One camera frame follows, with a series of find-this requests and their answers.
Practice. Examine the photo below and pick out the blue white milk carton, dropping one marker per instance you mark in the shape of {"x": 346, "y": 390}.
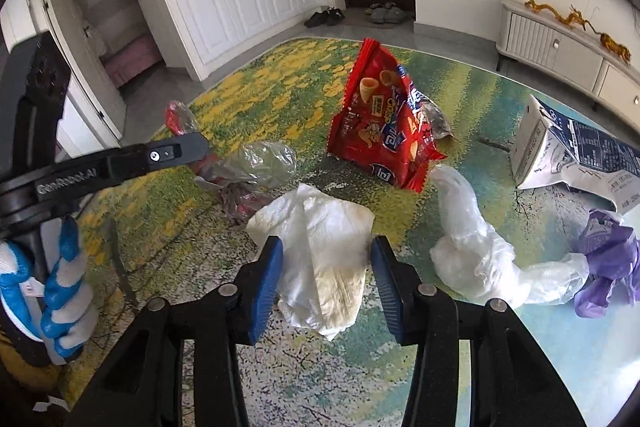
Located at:
{"x": 551, "y": 148}

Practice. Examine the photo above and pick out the white tissue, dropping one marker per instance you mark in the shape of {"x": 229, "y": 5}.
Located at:
{"x": 326, "y": 248}

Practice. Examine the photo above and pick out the black shoes pair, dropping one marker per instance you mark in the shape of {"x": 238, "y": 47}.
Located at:
{"x": 330, "y": 17}

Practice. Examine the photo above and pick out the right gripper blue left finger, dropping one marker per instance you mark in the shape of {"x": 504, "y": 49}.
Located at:
{"x": 264, "y": 281}

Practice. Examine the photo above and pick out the clear plastic bag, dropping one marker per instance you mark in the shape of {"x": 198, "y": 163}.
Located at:
{"x": 474, "y": 260}

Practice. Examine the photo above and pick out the golden tiger figurine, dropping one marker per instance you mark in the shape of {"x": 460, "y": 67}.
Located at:
{"x": 621, "y": 51}

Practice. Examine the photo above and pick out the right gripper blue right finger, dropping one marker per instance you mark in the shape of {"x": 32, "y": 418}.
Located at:
{"x": 387, "y": 272}

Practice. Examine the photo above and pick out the grey slippers pair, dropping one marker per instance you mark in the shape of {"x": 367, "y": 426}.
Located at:
{"x": 387, "y": 13}

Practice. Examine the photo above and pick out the golden dragon figurine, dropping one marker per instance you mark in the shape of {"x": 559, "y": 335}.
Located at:
{"x": 573, "y": 18}

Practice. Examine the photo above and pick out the red snack bag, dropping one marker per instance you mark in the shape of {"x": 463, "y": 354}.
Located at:
{"x": 382, "y": 127}

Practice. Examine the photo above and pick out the purple plastic bag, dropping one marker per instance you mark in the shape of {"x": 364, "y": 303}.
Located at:
{"x": 611, "y": 248}

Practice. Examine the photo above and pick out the white tv cabinet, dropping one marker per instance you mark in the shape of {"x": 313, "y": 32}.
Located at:
{"x": 569, "y": 55}

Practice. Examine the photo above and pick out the left blue white gloved hand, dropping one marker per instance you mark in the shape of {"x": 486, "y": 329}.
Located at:
{"x": 57, "y": 313}

